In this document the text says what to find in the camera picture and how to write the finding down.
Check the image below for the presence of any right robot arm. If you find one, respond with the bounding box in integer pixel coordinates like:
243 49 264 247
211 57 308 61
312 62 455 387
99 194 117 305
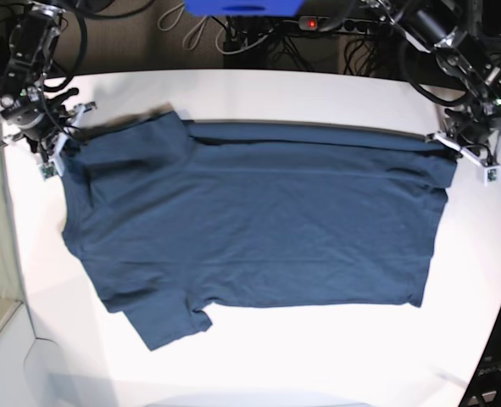
0 2 96 164

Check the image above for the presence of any dark blue t-shirt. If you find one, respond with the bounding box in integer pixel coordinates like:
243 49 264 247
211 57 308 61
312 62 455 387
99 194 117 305
62 112 457 349

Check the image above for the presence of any white looped cable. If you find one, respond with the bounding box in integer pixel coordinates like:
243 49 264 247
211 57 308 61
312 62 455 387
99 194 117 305
157 0 211 50

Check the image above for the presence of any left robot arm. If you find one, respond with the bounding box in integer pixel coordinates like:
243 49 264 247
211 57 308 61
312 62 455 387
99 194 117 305
365 1 501 165

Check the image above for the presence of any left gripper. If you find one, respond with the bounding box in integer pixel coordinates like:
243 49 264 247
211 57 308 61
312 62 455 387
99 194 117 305
443 108 500 157

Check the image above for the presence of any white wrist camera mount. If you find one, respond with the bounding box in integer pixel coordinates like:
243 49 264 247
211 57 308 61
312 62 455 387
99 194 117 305
0 101 97 181
424 120 501 186

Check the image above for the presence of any black power strip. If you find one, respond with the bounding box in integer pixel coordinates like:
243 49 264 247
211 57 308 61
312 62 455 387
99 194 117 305
298 16 392 36

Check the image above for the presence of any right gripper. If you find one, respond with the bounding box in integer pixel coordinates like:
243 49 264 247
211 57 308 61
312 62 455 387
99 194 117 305
19 109 77 156

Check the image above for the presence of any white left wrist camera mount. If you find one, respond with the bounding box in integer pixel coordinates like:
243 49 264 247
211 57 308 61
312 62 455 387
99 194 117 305
424 120 501 186

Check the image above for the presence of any blue plastic bin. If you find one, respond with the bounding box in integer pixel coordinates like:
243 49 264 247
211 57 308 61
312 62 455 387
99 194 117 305
184 0 303 17

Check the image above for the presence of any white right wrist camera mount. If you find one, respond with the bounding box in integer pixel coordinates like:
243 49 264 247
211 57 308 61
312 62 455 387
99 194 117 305
0 101 97 181

